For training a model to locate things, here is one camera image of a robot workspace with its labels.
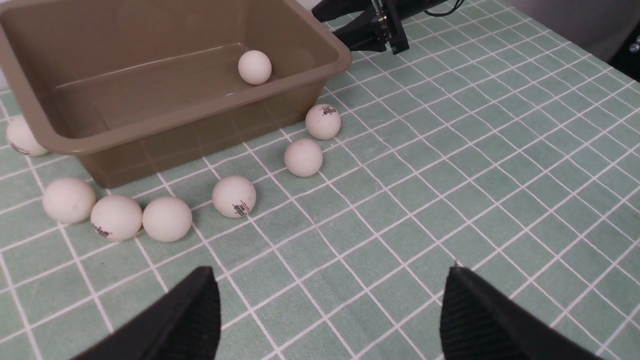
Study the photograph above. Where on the white ball logo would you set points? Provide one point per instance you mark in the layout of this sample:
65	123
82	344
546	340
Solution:
303	157
167	219

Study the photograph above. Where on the green checkered tablecloth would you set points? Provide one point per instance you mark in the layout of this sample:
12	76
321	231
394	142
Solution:
492	143

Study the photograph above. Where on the white ball plain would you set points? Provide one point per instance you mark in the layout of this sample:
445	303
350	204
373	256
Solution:
234	196

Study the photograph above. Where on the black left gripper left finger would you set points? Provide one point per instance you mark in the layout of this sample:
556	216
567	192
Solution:
184	324

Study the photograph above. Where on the white ball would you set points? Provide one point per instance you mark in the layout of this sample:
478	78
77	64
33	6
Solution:
323	122
20	138
117	217
68	200
254	67

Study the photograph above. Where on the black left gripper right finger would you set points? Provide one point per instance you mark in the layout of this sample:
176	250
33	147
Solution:
478	322

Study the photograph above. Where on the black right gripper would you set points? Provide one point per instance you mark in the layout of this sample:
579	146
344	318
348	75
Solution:
378	26

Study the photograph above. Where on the olive plastic bin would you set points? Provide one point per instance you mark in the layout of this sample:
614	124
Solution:
135	87

